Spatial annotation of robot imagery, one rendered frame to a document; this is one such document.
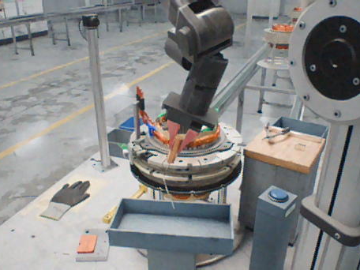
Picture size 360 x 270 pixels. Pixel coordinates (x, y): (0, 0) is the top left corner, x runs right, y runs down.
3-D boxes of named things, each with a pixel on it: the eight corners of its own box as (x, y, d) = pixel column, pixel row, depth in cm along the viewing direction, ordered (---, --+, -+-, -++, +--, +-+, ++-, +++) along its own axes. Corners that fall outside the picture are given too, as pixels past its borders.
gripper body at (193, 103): (167, 99, 65) (180, 64, 62) (215, 119, 65) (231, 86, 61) (159, 111, 60) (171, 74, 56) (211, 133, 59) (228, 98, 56)
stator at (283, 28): (272, 44, 307) (275, 22, 299) (296, 46, 297) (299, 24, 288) (264, 48, 291) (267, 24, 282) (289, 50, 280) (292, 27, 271)
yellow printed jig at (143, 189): (140, 188, 128) (139, 181, 126) (148, 191, 126) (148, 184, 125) (102, 222, 110) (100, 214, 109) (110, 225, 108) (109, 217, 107)
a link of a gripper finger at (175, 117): (160, 134, 69) (175, 95, 65) (193, 148, 69) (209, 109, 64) (151, 150, 63) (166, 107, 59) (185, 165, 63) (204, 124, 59)
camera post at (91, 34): (110, 166, 143) (96, 28, 118) (104, 168, 141) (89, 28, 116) (106, 163, 145) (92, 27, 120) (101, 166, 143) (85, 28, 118)
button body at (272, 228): (248, 271, 91) (257, 196, 81) (260, 257, 96) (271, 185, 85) (270, 285, 87) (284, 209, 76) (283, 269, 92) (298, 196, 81)
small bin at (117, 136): (145, 148, 158) (144, 133, 155) (130, 161, 147) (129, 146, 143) (115, 141, 164) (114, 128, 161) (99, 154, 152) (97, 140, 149)
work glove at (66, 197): (74, 178, 134) (73, 174, 133) (102, 185, 129) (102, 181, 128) (30, 213, 114) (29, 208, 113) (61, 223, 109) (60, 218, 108)
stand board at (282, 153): (266, 131, 113) (267, 125, 112) (324, 145, 103) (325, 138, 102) (241, 155, 97) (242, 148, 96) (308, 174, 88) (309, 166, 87)
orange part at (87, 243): (81, 237, 102) (80, 234, 101) (97, 236, 102) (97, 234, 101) (76, 253, 95) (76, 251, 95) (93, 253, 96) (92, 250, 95)
